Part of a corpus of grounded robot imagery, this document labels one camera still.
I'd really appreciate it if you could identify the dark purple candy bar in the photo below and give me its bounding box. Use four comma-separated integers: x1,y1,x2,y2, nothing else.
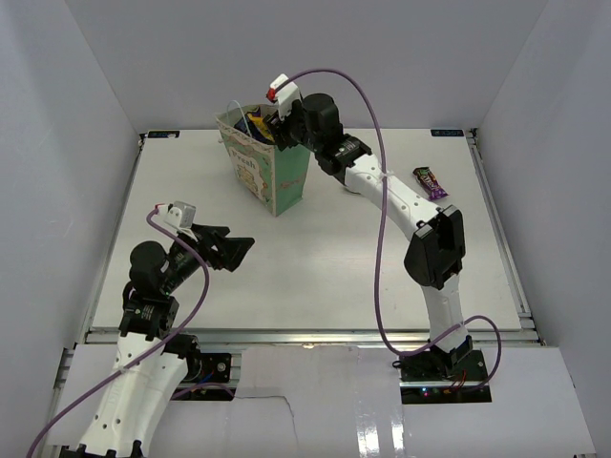
412,167,449,201

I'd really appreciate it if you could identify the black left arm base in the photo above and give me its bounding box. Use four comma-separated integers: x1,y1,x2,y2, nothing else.
183,351,232,384

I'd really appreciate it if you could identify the blue purple snack bag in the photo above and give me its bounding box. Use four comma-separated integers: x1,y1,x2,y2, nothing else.
234,106,262,140

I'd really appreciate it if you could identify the white foam board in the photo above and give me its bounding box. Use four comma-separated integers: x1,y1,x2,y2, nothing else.
45,345,598,458

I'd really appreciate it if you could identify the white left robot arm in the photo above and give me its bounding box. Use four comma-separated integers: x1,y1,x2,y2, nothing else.
60,224,255,457

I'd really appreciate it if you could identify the green paper gift bag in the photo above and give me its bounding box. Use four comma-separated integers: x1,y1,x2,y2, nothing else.
216,100,310,217

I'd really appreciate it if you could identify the yellow snack bar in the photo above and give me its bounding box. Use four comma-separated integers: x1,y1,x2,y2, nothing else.
247,110,274,144

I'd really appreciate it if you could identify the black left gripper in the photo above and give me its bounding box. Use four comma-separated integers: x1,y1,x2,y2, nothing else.
160,222,254,293

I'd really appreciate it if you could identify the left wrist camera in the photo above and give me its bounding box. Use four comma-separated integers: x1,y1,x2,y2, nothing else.
157,201,196,231

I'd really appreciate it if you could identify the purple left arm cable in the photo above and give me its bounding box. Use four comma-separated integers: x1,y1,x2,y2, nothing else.
26,204,211,458

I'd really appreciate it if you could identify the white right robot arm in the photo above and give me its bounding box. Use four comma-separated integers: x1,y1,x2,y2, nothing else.
264,89,473,381

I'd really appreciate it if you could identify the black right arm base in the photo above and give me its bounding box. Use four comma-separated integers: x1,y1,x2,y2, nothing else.
392,350,492,406

